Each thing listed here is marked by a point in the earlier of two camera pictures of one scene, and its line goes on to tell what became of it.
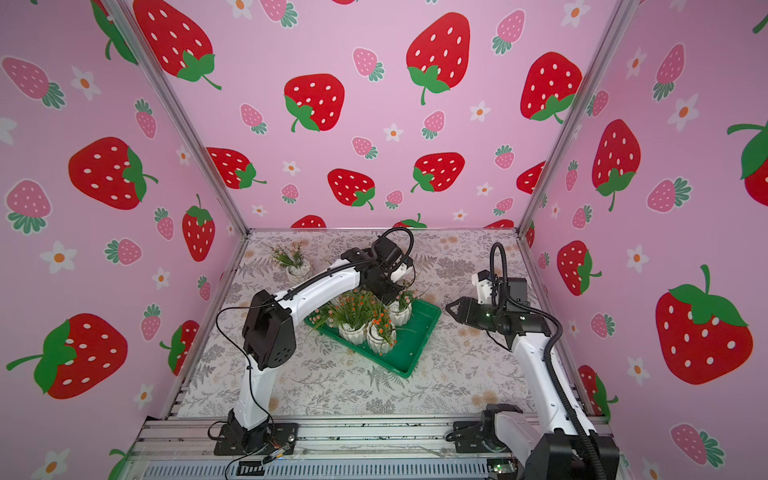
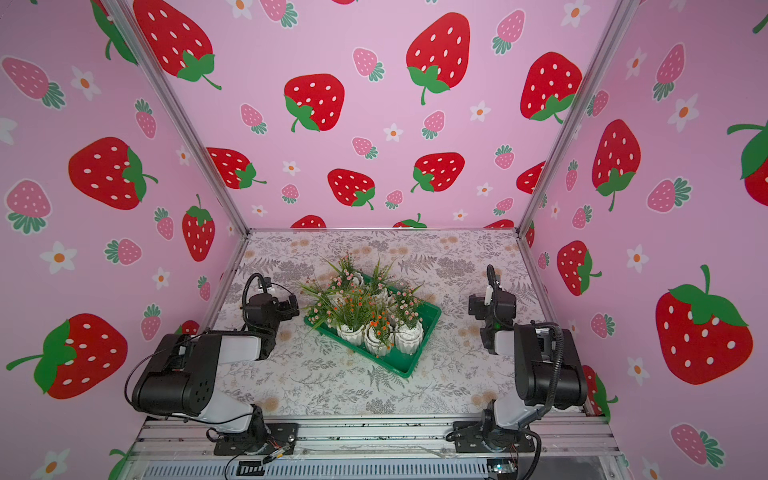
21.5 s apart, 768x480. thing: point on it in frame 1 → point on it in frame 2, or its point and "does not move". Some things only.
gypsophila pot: [291, 258] → [409, 331]
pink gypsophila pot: [325, 313] does not move
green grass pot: [351, 311] does not move
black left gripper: [388, 297] → [283, 307]
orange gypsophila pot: [381, 332] does not move
